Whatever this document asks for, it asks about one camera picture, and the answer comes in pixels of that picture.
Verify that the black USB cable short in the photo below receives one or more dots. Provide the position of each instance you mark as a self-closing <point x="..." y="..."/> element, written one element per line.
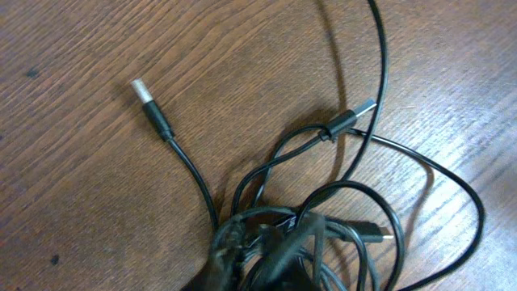
<point x="364" y="127"/>

